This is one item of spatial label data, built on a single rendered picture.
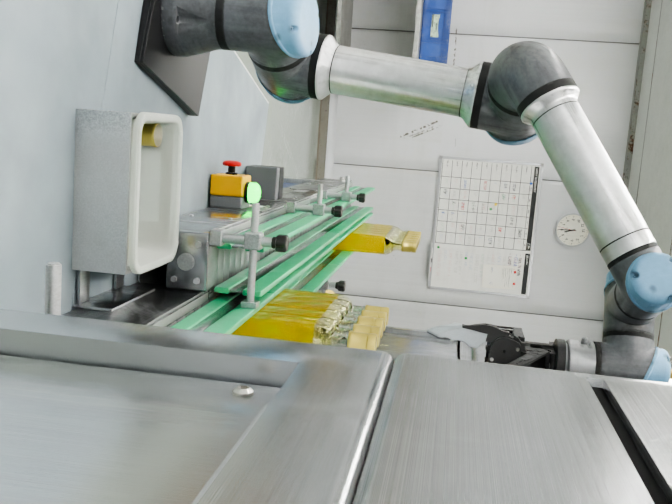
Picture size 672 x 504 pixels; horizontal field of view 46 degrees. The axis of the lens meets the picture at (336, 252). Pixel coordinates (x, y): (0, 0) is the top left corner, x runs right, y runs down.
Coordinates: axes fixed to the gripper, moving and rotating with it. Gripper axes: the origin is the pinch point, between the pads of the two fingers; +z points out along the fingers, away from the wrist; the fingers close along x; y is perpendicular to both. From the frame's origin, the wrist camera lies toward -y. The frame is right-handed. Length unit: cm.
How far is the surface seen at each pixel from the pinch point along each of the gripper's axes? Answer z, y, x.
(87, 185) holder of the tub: 48, -20, 23
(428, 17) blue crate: 33, 536, 120
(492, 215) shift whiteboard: -36, 595, -39
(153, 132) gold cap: 44, -8, 31
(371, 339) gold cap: 9.6, -1.2, 1.1
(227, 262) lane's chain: 37.2, 11.9, 8.4
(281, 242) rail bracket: 25.0, -1.2, 15.0
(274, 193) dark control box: 42, 67, 16
